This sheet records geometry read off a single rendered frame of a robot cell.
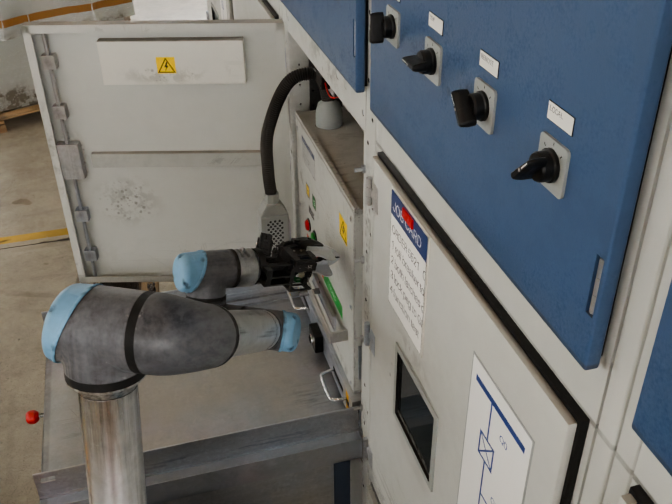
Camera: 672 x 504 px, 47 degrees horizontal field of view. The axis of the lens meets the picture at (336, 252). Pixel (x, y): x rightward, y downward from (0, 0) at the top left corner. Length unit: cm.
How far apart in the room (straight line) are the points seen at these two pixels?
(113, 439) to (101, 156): 108
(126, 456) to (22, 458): 188
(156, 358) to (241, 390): 83
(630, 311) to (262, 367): 135
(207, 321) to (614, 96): 66
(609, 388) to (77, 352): 70
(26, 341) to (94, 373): 249
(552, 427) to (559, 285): 16
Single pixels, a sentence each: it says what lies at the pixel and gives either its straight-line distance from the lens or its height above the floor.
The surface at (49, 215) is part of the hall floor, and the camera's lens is 452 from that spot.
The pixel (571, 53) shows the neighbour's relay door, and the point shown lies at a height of 191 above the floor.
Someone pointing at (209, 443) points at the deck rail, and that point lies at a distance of 171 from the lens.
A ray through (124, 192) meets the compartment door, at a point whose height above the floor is 112.
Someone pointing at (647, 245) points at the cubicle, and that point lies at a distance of 67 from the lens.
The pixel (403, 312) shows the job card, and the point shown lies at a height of 139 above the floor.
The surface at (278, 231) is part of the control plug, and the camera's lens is 197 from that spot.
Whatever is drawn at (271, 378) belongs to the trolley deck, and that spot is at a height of 85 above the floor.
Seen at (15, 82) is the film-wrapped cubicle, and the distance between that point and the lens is 569.
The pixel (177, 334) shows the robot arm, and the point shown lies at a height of 147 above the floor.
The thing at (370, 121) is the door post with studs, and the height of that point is 160.
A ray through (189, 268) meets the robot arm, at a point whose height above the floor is 133.
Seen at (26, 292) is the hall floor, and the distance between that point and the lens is 392.
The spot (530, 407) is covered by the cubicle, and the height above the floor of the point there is 154.
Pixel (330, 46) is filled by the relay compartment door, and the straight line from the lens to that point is 142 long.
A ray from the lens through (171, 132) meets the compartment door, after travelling 208.
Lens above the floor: 213
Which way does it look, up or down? 33 degrees down
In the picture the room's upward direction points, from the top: 1 degrees counter-clockwise
